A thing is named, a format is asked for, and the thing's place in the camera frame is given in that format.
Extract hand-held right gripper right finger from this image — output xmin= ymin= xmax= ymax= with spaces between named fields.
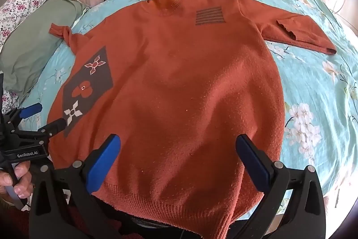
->
xmin=235 ymin=134 xmax=326 ymax=239

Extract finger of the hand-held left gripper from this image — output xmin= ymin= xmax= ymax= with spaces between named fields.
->
xmin=4 ymin=103 xmax=43 ymax=127
xmin=13 ymin=118 xmax=68 ymax=142

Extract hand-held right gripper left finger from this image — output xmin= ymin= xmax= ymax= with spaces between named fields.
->
xmin=29 ymin=134 xmax=132 ymax=239

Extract orange knit sweater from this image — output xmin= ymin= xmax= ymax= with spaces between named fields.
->
xmin=47 ymin=0 xmax=337 ymax=239

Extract person's left hand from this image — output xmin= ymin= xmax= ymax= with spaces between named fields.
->
xmin=0 ymin=159 xmax=34 ymax=200

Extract green pillow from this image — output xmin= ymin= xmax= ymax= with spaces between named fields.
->
xmin=0 ymin=0 xmax=90 ymax=98

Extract person's dark red clothing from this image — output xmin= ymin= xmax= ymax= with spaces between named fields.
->
xmin=0 ymin=200 xmax=37 ymax=239

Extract turquoise floral bed sheet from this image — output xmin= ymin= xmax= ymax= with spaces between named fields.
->
xmin=17 ymin=0 xmax=358 ymax=217

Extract white floral pillow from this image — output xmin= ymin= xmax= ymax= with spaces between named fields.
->
xmin=0 ymin=0 xmax=69 ymax=113

